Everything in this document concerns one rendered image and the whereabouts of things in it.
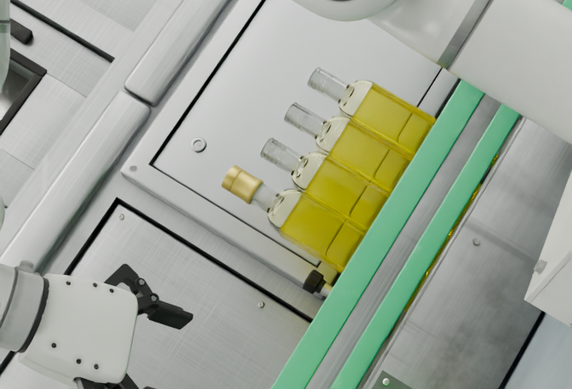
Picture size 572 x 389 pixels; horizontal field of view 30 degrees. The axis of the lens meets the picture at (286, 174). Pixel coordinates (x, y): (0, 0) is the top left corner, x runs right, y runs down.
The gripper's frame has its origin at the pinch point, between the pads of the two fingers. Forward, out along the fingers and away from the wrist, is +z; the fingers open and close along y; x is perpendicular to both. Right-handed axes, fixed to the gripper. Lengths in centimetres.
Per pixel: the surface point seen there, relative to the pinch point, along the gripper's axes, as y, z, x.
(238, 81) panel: -53, 10, -16
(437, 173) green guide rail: -26.5, 24.0, 12.5
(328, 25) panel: -62, 19, -7
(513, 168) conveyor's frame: -26.6, 30.2, 18.4
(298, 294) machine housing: -25.6, 25.3, -21.3
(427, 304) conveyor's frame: -11.0, 24.9, 9.4
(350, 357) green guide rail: -5.6, 19.7, 2.3
